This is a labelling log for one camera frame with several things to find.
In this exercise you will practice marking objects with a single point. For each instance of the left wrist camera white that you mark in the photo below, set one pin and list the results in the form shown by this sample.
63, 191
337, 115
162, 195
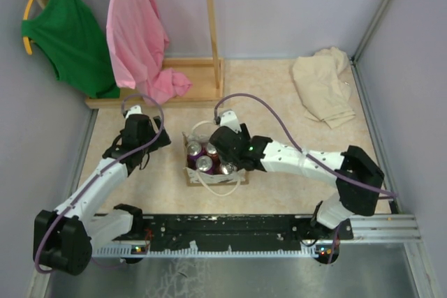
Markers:
134, 110

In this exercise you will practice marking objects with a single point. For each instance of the canvas bag with white handles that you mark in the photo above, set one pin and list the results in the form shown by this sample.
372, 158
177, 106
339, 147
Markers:
217, 184

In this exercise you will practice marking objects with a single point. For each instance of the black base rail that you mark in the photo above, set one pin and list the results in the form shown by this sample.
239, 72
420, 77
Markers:
236, 233

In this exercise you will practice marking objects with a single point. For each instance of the pink t-shirt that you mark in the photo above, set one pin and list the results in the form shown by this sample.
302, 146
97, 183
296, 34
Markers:
137, 43

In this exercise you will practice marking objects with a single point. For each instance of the purple can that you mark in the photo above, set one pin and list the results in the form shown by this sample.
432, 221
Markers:
194, 150
205, 164

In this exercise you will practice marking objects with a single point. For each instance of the purple can front left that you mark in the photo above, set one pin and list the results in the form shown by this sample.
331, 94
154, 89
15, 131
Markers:
205, 164

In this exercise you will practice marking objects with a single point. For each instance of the red can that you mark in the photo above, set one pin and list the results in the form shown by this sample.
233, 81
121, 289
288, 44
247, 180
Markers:
226, 169
210, 150

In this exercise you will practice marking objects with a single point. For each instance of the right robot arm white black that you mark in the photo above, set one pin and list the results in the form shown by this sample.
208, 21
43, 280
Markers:
357, 179

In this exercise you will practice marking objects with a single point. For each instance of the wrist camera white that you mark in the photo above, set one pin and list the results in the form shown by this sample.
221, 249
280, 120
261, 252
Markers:
228, 118
134, 110

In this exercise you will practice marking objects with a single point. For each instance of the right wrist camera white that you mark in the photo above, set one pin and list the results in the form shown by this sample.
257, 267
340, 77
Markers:
228, 118

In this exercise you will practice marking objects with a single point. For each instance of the wooden clothes rack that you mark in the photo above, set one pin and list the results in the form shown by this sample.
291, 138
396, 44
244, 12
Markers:
206, 73

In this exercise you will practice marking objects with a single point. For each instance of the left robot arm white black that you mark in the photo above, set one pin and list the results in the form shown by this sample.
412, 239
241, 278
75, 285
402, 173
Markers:
65, 238

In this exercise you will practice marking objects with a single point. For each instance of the beige folded cloth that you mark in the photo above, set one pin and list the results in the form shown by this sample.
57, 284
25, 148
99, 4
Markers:
323, 94

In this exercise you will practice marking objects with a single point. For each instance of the purple can back left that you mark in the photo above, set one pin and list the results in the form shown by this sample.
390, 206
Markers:
194, 150

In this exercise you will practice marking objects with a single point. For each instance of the green tank top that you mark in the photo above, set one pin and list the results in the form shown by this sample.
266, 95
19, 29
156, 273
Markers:
68, 34

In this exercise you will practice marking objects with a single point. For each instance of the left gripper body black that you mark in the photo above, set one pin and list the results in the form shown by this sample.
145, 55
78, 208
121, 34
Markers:
163, 141

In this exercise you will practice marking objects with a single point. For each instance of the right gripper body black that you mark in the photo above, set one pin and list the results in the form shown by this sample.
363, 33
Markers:
226, 158

